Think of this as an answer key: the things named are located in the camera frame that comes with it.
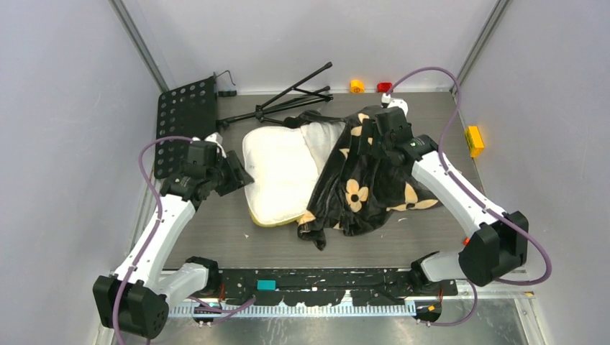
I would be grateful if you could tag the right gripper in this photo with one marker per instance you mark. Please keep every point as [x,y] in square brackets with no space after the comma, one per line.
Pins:
[376,129]

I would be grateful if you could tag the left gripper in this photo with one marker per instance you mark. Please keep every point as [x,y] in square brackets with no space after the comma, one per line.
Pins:
[239,177]

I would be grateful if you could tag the white pillow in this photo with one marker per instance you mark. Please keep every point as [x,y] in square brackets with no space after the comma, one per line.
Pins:
[285,165]

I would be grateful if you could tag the black floral pillowcase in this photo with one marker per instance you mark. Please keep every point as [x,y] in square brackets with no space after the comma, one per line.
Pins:
[354,193]

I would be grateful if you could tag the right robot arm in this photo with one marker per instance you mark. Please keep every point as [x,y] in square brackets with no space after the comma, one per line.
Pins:
[494,248]

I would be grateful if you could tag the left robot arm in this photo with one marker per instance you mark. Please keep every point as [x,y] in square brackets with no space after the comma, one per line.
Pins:
[135,298]

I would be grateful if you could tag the red toy block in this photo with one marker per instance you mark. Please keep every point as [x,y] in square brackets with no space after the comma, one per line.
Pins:
[383,87]

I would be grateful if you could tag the yellow round toy piece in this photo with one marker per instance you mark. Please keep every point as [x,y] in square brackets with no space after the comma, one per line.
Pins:
[357,86]

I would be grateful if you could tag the black folding tripod stand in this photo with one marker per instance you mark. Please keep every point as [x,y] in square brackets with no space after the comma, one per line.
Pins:
[291,98]

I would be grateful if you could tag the yellow toy block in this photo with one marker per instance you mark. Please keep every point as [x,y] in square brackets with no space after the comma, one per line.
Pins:
[474,141]

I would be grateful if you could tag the black perforated music stand tray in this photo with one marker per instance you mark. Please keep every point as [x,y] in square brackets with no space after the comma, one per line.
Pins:
[188,111]

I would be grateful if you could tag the teal block on base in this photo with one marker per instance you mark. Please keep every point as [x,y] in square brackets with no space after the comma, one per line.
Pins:
[266,285]

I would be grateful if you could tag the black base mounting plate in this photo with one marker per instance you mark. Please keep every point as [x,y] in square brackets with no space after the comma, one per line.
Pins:
[322,287]

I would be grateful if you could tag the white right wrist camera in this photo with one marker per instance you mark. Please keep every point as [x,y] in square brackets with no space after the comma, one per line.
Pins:
[388,101]

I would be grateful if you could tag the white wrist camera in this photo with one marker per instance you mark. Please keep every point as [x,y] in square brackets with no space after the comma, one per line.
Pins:
[217,139]
[388,101]

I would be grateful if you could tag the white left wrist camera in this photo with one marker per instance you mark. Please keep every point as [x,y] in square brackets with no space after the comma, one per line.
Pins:
[217,139]

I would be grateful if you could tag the aluminium rail frame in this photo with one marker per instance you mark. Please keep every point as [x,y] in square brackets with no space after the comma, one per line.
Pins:
[417,307]

